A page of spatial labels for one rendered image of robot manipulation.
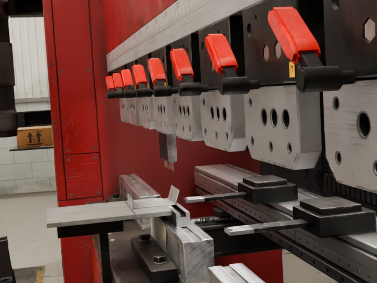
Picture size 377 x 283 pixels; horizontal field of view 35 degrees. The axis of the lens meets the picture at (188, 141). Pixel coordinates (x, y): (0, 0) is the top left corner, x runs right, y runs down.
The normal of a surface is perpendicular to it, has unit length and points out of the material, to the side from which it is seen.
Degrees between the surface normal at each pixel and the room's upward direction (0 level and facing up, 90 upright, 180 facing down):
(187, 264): 90
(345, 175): 90
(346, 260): 90
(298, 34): 39
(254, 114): 90
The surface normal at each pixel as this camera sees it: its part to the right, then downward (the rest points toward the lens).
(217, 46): 0.10, -0.73
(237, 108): 0.23, 0.07
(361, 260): -0.97, 0.07
